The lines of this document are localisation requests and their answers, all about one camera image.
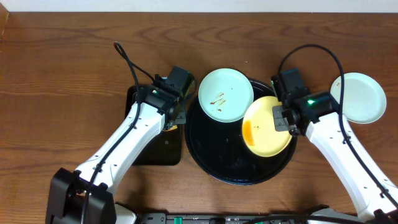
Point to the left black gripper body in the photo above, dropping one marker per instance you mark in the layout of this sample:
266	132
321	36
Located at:
177	115

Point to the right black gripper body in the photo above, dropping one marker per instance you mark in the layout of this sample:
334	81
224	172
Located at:
280	118

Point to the green and yellow sponge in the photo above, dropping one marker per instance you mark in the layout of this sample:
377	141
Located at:
171	128

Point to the yellow plate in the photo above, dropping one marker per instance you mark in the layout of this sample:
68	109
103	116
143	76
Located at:
258	128

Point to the light blue plate top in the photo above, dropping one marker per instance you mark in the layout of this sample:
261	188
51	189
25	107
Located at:
225	95

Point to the light blue plate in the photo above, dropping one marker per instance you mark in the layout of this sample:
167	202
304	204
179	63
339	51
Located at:
364	100
225	95

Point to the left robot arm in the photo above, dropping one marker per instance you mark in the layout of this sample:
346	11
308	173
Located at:
86	195

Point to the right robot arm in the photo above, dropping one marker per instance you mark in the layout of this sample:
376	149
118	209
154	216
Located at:
317	116

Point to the black rectangular tray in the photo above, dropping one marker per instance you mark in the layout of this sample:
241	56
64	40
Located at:
165	148

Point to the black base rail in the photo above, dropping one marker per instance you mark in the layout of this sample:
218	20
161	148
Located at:
163	218

